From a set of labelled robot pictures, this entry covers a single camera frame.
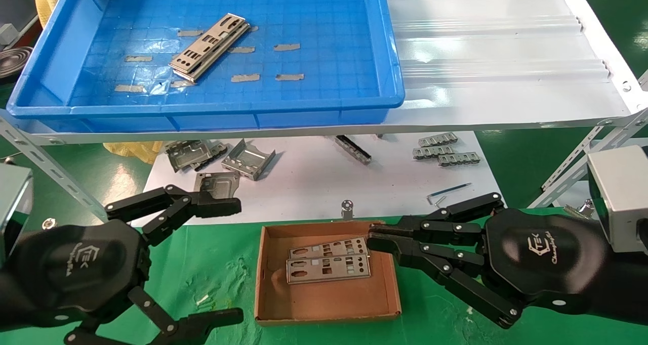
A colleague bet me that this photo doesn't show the grey bracket with raised walls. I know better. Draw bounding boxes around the grey bracket with raised walls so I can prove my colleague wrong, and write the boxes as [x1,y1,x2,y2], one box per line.
[221,139,276,181]

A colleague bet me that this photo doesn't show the white metal rack shelf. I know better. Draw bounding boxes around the white metal rack shelf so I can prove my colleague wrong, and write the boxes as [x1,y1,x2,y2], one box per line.
[0,0,648,146]

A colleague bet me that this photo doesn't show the black round disc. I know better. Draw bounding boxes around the black round disc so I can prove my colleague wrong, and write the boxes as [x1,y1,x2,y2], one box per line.
[0,46,35,80]

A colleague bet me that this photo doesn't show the long blue hex key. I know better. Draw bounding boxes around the long blue hex key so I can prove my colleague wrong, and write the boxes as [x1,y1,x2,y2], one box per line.
[427,182,472,204]

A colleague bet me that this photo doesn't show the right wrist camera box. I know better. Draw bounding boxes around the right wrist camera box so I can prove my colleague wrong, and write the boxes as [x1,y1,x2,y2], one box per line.
[586,144,648,254]

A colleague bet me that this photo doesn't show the blue plastic tray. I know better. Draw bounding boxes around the blue plastic tray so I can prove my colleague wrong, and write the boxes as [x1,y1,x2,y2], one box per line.
[6,0,406,133]

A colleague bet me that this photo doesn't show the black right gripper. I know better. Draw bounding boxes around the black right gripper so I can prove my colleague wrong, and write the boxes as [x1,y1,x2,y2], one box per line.
[367,192,608,329]

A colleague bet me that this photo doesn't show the metal I/O shield plate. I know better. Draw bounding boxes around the metal I/O shield plate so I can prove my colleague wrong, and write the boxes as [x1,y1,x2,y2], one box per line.
[289,236,370,260]
[169,13,248,75]
[286,254,372,285]
[174,24,251,82]

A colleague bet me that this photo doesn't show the brown cardboard box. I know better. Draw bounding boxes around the brown cardboard box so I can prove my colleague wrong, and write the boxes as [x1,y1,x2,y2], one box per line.
[254,220,402,326]

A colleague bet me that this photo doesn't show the grey slotted angle brace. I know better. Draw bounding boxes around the grey slotted angle brace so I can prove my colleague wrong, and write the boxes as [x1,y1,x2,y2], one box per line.
[541,125,608,191]
[0,115,111,223]
[526,107,648,209]

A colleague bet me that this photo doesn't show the grey sheet metal bracket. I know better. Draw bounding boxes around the grey sheet metal bracket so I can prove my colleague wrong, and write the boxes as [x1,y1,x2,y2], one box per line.
[195,142,229,171]
[165,140,216,174]

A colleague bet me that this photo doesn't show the small toothed metal strip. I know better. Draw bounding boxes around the small toothed metal strip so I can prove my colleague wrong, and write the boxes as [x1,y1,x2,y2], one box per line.
[438,152,481,167]
[418,133,459,148]
[413,145,455,160]

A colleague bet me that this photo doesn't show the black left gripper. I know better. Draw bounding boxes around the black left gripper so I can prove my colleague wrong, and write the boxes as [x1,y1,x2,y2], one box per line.
[18,185,245,345]

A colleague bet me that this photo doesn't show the flat grey metal bracket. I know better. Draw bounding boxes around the flat grey metal bracket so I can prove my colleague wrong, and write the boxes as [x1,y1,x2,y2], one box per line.
[194,171,241,200]

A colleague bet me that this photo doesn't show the long grey metal channel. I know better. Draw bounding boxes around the long grey metal channel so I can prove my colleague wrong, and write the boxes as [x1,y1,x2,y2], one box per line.
[332,135,373,165]

